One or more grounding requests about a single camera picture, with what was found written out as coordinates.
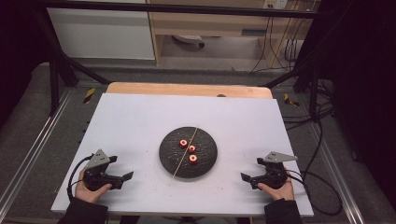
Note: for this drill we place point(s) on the black round plate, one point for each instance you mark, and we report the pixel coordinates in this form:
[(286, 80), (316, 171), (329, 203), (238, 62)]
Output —
[(205, 161)]

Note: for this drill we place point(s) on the aluminium rail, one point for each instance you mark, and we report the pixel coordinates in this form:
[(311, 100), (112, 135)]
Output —
[(339, 174), (34, 146)]

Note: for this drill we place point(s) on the yellow and black tape strip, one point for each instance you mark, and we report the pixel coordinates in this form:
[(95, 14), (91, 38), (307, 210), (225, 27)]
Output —
[(89, 95), (290, 100)]

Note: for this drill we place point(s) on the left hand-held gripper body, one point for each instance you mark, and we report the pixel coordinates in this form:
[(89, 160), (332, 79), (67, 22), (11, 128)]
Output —
[(95, 174)]

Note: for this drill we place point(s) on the black metal stand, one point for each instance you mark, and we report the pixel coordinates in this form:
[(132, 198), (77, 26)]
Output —
[(313, 74), (56, 71)]

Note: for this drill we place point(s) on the person's right hand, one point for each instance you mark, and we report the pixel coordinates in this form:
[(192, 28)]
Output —
[(280, 193)]

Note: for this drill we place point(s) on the black metal frame bar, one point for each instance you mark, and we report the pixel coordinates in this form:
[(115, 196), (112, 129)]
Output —
[(186, 8)]

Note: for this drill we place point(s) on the white board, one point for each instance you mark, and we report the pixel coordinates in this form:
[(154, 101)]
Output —
[(134, 124)]

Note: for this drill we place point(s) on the white cabinet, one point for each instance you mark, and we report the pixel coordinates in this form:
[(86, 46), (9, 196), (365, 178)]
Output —
[(102, 31)]

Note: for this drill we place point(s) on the thin wooden skewer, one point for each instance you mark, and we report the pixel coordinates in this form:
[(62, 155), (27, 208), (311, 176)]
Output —
[(180, 164)]

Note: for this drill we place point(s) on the white chair base with caster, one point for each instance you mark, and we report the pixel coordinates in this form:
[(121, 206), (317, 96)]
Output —
[(188, 39)]

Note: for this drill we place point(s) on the white wall socket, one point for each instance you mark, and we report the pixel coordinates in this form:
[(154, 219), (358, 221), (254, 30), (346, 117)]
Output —
[(275, 3)]

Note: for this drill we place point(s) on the person's left hand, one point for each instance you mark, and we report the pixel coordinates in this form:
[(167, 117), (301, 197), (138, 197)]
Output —
[(88, 194)]

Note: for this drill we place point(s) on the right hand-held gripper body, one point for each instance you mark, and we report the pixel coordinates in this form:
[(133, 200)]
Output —
[(274, 175)]

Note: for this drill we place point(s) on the wooden desk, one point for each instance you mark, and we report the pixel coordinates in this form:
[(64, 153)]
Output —
[(218, 21)]

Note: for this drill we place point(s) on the wooden table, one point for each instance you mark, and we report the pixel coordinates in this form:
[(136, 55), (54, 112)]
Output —
[(186, 89)]

